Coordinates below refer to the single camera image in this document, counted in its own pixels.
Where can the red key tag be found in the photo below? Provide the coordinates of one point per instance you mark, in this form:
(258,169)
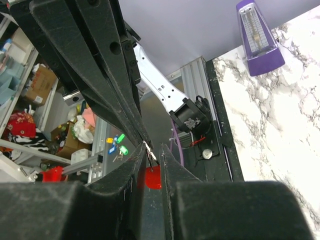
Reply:
(152,177)

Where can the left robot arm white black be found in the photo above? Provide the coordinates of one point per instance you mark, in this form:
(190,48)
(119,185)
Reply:
(189,116)

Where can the purple metronome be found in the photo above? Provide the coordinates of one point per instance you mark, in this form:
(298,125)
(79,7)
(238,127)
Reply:
(261,50)

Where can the red robot base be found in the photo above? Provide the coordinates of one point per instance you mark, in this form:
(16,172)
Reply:
(53,175)

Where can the silver key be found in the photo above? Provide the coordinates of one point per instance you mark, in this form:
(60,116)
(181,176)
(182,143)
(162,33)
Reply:
(150,156)

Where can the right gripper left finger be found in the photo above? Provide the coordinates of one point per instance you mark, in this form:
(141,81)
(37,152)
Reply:
(108,209)

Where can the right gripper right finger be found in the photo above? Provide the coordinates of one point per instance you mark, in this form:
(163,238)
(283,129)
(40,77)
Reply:
(241,210)

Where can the aluminium frame rail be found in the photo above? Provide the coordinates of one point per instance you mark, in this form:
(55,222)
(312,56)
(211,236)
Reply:
(195,82)

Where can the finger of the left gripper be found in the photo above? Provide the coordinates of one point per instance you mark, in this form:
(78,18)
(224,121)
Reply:
(61,22)
(104,21)

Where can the black mounting rail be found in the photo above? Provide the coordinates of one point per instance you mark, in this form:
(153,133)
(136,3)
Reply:
(223,165)

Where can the cardboard box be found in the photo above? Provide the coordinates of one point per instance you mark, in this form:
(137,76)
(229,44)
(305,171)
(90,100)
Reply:
(37,89)

